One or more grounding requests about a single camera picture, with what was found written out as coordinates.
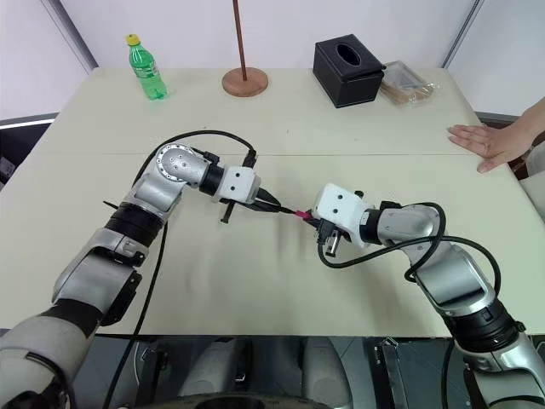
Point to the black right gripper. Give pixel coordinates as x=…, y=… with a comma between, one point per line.
x=325, y=234

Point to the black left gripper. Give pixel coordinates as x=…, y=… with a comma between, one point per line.
x=254, y=204

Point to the pink marker cap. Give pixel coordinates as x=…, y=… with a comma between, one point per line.
x=301, y=214

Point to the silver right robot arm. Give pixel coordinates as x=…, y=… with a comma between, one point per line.
x=451, y=272

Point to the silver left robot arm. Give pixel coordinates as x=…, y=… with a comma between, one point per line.
x=162, y=191

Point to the person's bare forearm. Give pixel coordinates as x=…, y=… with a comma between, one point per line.
x=530, y=123

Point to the green plastic bottle yellow cap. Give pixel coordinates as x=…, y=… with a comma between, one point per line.
x=148, y=70

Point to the person's bare hand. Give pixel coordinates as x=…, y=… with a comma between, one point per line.
x=485, y=142

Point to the wooden stand with round base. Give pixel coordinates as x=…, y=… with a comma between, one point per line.
x=245, y=83

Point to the black leather tissue box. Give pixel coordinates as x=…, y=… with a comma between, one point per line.
x=347, y=81

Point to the grey rounded shape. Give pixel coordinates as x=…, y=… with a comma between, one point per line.
x=325, y=370
x=213, y=370

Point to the clear plastic packet of sticks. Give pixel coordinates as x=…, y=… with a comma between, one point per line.
x=409, y=87

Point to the dark grey side desk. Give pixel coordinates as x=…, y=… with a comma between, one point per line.
x=21, y=145

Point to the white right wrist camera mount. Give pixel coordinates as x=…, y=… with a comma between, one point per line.
x=338, y=209

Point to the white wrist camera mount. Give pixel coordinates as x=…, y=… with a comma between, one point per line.
x=238, y=183
x=338, y=209

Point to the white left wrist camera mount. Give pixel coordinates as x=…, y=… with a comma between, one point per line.
x=238, y=183

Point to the grey metal partition post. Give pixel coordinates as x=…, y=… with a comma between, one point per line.
x=462, y=34
x=76, y=34

